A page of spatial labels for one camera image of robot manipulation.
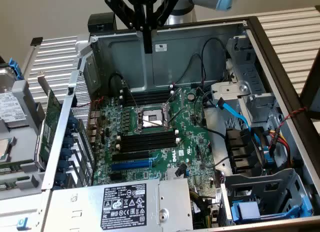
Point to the short black expansion slot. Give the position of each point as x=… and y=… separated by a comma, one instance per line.
x=116, y=177

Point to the blue disk tray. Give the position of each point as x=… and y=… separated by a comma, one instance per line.
x=247, y=209

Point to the blue card retention clip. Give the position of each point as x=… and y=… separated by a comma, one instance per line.
x=73, y=122
x=64, y=165
x=68, y=142
x=60, y=178
x=66, y=154

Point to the silver metal bracket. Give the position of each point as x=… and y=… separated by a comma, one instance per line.
x=230, y=89

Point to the metal CPU socket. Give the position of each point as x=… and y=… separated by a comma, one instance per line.
x=152, y=117

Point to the silver hard disk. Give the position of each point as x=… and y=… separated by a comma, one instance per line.
x=10, y=107

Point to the green graphics card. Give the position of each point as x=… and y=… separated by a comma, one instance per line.
x=51, y=117

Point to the silver power supply unit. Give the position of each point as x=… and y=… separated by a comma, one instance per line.
x=82, y=209

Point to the round coin battery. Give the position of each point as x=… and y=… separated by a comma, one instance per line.
x=191, y=96

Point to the silver chipset heatsink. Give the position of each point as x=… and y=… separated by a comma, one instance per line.
x=171, y=174

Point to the long black expansion slot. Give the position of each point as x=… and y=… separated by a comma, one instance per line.
x=130, y=155

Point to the silver CPU chip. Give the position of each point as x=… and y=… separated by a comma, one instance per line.
x=5, y=149

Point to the dark brown post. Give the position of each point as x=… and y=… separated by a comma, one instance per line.
x=313, y=92

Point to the small blue latch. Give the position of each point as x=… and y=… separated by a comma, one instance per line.
x=22, y=223

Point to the black RAM slot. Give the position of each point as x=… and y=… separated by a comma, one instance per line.
x=147, y=92
x=147, y=143
x=147, y=134
x=147, y=100
x=147, y=96
x=147, y=139
x=147, y=148
x=147, y=88

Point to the grey metal PC case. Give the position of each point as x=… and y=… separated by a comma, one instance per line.
x=190, y=42

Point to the thin metal locking lever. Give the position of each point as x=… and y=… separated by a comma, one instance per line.
x=131, y=95
x=177, y=116

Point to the green Dell motherboard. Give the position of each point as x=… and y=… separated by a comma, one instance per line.
x=186, y=132

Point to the grey parts rack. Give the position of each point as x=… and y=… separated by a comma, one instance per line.
x=25, y=142

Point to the blue expansion slot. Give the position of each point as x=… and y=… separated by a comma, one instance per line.
x=130, y=165

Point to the blue disk bracket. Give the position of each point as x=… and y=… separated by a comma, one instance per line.
x=15, y=68

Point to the white sticker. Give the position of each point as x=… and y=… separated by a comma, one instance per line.
x=161, y=47

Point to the black fan shroud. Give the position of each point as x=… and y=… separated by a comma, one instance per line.
x=240, y=147

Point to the grey metal disk bay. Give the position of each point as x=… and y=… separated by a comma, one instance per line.
x=262, y=182

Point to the black box behind case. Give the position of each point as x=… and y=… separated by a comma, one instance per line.
x=102, y=19

